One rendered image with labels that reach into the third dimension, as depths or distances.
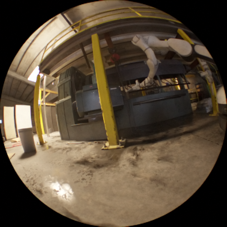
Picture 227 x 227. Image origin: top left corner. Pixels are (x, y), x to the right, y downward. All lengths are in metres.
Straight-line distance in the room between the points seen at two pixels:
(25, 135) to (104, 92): 1.36
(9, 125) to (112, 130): 6.03
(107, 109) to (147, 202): 0.76
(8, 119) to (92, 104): 5.77
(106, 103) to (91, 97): 0.49
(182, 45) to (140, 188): 0.93
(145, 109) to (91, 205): 1.64
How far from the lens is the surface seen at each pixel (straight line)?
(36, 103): 2.12
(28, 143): 1.52
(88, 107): 1.21
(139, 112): 1.66
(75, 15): 5.35
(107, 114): 0.78
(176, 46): 0.81
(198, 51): 0.81
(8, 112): 6.32
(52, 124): 5.86
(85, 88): 1.30
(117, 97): 1.23
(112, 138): 0.81
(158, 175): 0.43
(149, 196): 0.36
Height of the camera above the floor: 0.31
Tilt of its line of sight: 2 degrees up
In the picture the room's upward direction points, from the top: 11 degrees counter-clockwise
